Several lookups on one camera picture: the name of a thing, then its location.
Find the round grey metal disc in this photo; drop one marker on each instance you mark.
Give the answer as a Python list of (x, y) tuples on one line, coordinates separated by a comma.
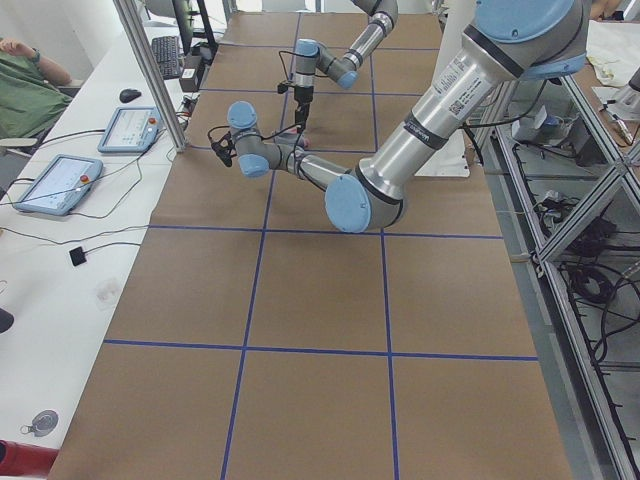
[(42, 424)]

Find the black keyboard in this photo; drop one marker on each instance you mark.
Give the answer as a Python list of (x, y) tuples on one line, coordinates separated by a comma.
[(166, 52)]

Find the aluminium frame post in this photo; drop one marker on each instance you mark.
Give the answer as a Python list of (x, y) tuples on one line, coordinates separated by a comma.
[(140, 45)]

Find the pink towel with grey back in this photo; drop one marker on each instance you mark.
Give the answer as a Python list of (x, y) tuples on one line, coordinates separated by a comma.
[(292, 137)]

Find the near teach pendant tablet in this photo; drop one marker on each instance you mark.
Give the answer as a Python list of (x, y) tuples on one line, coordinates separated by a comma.
[(61, 186)]

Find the aluminium frame rack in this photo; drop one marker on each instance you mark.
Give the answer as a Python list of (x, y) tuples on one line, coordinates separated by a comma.
[(566, 189)]

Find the teach pendant tablet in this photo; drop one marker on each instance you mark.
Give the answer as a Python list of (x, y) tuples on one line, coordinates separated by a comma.
[(61, 186), (131, 130)]

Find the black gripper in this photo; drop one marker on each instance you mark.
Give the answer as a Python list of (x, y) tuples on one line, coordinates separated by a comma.
[(302, 94)]

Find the small black square device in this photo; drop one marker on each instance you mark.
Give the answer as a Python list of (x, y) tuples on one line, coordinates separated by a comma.
[(78, 256)]

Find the person in green shirt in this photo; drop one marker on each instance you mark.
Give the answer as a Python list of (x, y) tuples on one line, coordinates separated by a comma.
[(31, 99)]

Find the black computer mouse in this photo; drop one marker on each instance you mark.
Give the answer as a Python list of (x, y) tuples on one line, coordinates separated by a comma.
[(128, 95)]

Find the black box on desk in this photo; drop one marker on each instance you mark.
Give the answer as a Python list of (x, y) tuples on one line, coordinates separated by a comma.
[(192, 73)]

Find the far teach pendant tablet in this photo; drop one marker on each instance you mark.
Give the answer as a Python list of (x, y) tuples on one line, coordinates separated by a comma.
[(131, 130)]

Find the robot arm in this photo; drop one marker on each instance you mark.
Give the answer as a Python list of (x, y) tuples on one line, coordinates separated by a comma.
[(312, 57), (505, 41)]

